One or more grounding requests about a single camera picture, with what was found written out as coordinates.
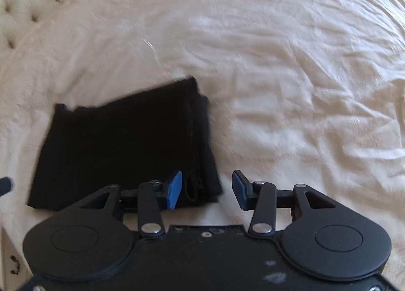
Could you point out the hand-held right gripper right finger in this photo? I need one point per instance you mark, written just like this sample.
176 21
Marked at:
239 188

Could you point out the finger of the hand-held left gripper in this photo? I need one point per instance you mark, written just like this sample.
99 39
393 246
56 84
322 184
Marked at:
5 184

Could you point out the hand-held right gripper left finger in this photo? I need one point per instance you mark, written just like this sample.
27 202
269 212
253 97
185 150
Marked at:
173 190

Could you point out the black pants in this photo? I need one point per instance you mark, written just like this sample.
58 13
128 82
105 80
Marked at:
120 139

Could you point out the cream embroidered bedspread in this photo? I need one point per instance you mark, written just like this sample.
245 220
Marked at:
284 88

